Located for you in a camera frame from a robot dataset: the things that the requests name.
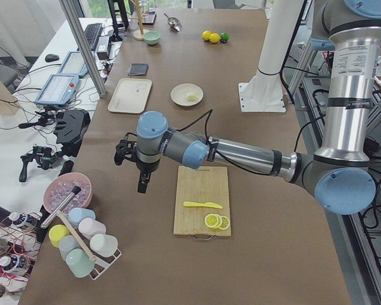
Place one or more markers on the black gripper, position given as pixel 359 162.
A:
pixel 145 167

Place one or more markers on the white round plate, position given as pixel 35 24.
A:
pixel 179 92

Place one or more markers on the cream rabbit tray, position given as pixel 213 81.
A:
pixel 130 96

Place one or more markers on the yellow plastic knife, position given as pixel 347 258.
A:
pixel 207 204

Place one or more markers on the bamboo cutting board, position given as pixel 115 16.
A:
pixel 208 183

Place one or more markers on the metal scoop with black tip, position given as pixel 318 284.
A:
pixel 45 223

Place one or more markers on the pink plastic cup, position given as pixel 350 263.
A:
pixel 89 227

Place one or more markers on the blue plastic cup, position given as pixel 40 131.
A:
pixel 76 215

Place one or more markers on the lemon slice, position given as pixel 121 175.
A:
pixel 219 224
pixel 211 220
pixel 225 223

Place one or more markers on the white plastic cup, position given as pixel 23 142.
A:
pixel 104 244

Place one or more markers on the pink ribbed bowl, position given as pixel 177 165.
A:
pixel 62 186

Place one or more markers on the grey plastic cup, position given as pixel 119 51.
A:
pixel 66 245

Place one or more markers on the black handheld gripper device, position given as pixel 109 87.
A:
pixel 44 157

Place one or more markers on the yellow plastic cup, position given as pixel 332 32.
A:
pixel 56 233

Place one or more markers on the mint green plastic cup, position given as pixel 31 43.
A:
pixel 79 263

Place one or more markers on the dark grey folded cloth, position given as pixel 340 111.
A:
pixel 138 69

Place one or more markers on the blue teach pendant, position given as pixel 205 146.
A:
pixel 73 64
pixel 58 90

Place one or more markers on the mint green bowl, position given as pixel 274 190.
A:
pixel 152 37

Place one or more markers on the wooden stand base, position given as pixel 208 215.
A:
pixel 139 34

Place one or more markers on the black computer mouse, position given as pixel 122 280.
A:
pixel 51 58

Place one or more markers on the black keyboard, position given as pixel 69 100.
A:
pixel 92 33

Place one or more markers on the yellow lemon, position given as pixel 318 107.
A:
pixel 206 35
pixel 214 38

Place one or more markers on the metal ice scoop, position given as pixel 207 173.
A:
pixel 173 22

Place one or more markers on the green lime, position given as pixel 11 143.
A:
pixel 224 37

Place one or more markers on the wooden stand pole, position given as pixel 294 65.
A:
pixel 138 12

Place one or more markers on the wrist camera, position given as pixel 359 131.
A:
pixel 126 149

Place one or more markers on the black stand bracket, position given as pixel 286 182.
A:
pixel 70 130

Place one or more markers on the wooden rack handle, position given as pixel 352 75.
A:
pixel 73 232

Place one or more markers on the white wire cup rack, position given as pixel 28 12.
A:
pixel 102 264

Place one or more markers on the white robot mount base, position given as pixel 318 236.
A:
pixel 264 93

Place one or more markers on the black tray frame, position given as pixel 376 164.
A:
pixel 148 18

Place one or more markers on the aluminium frame post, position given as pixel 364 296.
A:
pixel 74 23

